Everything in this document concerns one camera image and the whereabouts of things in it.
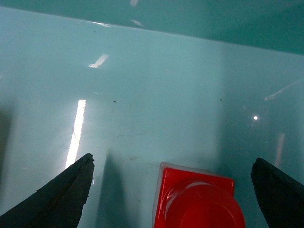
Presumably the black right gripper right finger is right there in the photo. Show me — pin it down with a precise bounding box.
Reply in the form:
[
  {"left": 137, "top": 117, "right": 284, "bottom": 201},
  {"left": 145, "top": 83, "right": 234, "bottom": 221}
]
[{"left": 250, "top": 158, "right": 304, "bottom": 228}]

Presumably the red toy building block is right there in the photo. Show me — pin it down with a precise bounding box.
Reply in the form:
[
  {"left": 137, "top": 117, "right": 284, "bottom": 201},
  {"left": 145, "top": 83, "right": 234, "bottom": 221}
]
[{"left": 152, "top": 162, "right": 246, "bottom": 228}]

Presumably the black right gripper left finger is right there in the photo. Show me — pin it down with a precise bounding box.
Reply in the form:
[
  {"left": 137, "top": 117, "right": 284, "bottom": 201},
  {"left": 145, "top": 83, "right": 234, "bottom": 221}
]
[{"left": 0, "top": 153, "right": 94, "bottom": 228}]

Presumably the light teal plastic box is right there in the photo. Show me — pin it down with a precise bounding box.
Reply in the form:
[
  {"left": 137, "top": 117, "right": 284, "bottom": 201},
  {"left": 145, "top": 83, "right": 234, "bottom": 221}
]
[{"left": 0, "top": 0, "right": 304, "bottom": 228}]

